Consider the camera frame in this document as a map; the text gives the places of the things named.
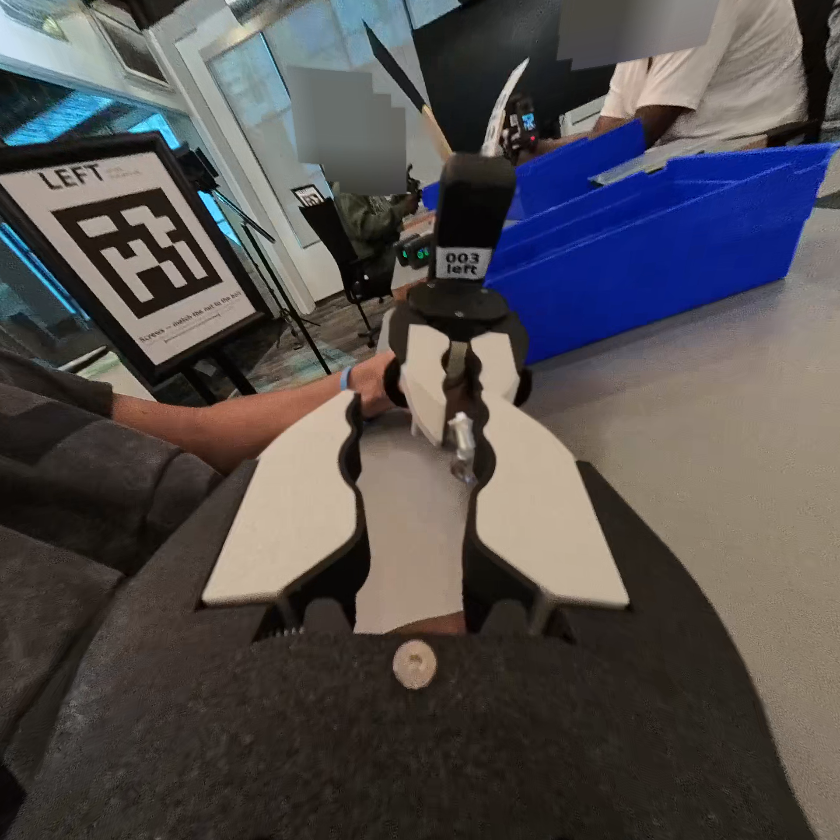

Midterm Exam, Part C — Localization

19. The person's left hand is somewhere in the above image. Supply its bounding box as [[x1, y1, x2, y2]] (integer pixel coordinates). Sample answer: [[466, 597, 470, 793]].
[[351, 351, 398, 421]]

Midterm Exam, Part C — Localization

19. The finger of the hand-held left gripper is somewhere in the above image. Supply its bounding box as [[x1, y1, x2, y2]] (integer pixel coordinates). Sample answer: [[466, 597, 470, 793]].
[[462, 333, 517, 427], [400, 325, 455, 448]]

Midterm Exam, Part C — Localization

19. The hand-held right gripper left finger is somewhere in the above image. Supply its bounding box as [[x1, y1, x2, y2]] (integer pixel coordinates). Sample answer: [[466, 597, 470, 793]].
[[201, 392, 373, 636]]

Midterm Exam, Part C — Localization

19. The black framed marker poster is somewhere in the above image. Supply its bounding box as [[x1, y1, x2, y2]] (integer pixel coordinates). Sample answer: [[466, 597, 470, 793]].
[[0, 131, 266, 388]]

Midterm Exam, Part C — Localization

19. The person's right hand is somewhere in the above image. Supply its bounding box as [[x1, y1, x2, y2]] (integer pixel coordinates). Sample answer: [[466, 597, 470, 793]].
[[394, 613, 467, 636]]

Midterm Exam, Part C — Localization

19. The medium steel bolt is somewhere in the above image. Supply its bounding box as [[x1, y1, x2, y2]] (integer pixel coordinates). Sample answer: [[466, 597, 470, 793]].
[[448, 412, 478, 487]]

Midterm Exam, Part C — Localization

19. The black tripod stand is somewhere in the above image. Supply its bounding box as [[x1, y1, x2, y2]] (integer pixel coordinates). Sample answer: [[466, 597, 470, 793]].
[[174, 147, 332, 376]]

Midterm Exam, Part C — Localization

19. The black display screen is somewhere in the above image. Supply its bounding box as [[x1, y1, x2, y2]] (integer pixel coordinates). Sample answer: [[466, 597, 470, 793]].
[[410, 0, 614, 153]]

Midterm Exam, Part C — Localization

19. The black board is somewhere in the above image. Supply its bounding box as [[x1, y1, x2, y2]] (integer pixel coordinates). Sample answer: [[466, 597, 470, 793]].
[[298, 200, 392, 350]]

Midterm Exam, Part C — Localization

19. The black jacket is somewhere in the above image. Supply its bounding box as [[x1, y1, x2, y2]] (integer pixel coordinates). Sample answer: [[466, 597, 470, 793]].
[[764, 0, 840, 150]]

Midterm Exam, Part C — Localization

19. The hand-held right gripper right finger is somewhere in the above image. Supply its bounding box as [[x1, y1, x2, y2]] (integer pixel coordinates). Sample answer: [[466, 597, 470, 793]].
[[462, 392, 631, 636]]

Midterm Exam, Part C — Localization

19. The grey flat device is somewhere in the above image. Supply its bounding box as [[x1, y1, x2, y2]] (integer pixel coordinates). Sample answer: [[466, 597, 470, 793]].
[[587, 147, 708, 188]]

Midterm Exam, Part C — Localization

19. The person's left forearm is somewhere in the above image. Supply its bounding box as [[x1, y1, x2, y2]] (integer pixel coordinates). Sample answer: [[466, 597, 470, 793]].
[[112, 386, 349, 476]]

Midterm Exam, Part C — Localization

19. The small wooden document stand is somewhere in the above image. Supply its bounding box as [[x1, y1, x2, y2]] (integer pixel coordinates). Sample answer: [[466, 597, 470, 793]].
[[481, 58, 532, 158], [362, 20, 455, 160]]

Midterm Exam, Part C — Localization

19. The grey desk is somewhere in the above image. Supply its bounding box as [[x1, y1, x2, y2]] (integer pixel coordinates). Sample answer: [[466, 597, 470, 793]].
[[354, 197, 840, 840]]

